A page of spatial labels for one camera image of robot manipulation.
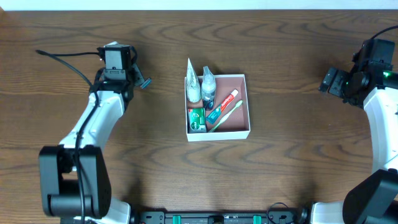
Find green red toothpaste tube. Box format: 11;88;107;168
206;89;239;124

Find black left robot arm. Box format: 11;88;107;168
39;90;132;223

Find white conditioner tube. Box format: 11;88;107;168
185;58;201;103

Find green white soap packet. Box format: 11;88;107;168
187;108;206;133

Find clear spray bottle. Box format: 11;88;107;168
201;66;216;111

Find white box with pink interior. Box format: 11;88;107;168
185;74;251;142

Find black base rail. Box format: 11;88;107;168
60;210;312;224

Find green white toothbrush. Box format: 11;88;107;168
209;100;243;133

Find blue disposable razor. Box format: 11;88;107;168
140;78;152;89

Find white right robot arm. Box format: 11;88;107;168
310;68;397;224

